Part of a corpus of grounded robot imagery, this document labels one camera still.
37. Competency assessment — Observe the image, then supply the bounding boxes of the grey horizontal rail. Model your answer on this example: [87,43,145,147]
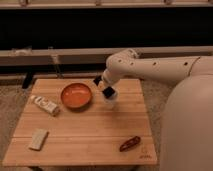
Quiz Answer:
[0,46,213,66]

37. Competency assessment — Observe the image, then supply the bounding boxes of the white robot base body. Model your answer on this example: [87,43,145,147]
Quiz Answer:
[159,57,213,171]

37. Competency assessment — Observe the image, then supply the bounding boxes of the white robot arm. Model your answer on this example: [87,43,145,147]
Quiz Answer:
[93,49,199,103]

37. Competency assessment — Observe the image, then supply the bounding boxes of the white tube bottle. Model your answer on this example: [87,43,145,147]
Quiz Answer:
[30,95,60,116]

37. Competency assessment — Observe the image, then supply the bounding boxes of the orange ceramic bowl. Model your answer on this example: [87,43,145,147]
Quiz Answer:
[60,83,92,109]

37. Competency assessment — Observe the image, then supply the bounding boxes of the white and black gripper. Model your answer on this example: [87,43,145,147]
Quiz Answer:
[93,76,117,103]

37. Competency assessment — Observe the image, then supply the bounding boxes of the dark red chili pepper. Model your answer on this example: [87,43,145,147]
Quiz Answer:
[119,136,141,152]

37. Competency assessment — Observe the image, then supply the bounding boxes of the wooden table board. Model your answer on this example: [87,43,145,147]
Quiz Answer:
[3,79,157,166]

